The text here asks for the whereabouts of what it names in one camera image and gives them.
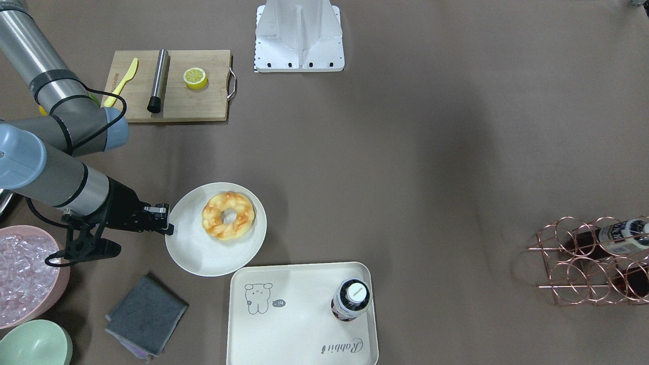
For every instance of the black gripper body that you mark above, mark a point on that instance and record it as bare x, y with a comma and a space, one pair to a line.
123, 205

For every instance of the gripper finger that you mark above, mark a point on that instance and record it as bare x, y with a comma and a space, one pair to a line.
169, 230

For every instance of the glazed twisted donut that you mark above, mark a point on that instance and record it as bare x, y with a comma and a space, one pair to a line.
213, 223

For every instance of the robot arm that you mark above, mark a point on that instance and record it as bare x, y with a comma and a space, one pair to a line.
40, 156

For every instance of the cream rabbit tray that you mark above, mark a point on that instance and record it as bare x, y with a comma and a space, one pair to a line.
282, 315

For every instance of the dark tea bottle on tray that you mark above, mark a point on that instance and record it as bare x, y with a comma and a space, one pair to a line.
351, 299

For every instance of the white plate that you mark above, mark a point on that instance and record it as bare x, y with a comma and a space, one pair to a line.
195, 251

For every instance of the grey folded cloth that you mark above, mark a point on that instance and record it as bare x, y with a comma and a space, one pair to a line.
144, 320

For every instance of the steel muddler black tip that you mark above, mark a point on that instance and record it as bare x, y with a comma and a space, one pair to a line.
156, 99

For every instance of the steel ice scoop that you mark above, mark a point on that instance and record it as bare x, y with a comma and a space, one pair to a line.
7, 202

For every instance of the bamboo cutting board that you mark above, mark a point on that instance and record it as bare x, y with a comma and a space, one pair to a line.
180, 103

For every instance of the clear ice cubes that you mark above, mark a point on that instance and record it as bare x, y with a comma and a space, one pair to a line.
26, 279

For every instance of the pink bowl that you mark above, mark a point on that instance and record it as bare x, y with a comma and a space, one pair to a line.
61, 280

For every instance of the yellow plastic knife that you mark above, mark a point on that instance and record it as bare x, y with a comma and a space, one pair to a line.
127, 77

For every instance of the lemon half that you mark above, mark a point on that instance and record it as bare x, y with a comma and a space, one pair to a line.
195, 78

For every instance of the green bowl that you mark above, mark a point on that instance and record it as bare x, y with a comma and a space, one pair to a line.
37, 342

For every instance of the dark tea bottle in rack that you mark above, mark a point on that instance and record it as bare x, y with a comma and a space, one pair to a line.
620, 239

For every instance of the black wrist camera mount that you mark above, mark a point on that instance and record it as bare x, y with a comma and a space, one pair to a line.
84, 243

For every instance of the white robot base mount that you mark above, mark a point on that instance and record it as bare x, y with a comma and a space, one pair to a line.
298, 36

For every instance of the copper wire bottle rack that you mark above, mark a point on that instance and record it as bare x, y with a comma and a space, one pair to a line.
577, 280

